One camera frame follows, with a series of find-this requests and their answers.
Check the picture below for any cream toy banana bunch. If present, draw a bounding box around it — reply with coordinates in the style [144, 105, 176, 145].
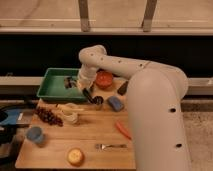
[56, 103, 83, 124]

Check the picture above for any wooden board table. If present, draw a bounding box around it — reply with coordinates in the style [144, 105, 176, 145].
[14, 77, 137, 170]

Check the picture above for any blue plastic cup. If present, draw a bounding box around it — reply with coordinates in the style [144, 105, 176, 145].
[26, 126, 44, 145]

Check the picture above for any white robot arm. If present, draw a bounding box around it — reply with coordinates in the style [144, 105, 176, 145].
[78, 45, 191, 171]

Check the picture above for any black rectangular block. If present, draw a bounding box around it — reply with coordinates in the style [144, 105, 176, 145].
[117, 81, 128, 96]

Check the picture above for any orange bowl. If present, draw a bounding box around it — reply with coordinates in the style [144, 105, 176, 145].
[95, 71, 113, 89]

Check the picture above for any blue black equipment left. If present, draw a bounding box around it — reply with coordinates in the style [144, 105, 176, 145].
[0, 104, 35, 146]

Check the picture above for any small metal cup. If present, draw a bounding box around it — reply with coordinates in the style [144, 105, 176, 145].
[93, 96, 104, 110]

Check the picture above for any yellow apple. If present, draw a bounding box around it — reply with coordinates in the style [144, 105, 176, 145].
[67, 148, 84, 166]

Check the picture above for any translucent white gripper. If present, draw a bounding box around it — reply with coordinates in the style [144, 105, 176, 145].
[77, 66, 97, 90]

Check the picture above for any bunch of dark grapes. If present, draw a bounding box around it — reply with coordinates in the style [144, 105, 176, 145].
[35, 107, 63, 127]

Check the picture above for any metal fork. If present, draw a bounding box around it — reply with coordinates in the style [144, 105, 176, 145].
[95, 144, 127, 150]

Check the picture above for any blue sponge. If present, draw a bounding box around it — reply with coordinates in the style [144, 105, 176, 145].
[107, 96, 124, 112]

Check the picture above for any green plastic tray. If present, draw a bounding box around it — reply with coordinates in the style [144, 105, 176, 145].
[37, 68, 87, 103]

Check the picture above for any black handled brush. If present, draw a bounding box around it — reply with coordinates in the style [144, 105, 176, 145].
[64, 77, 94, 104]

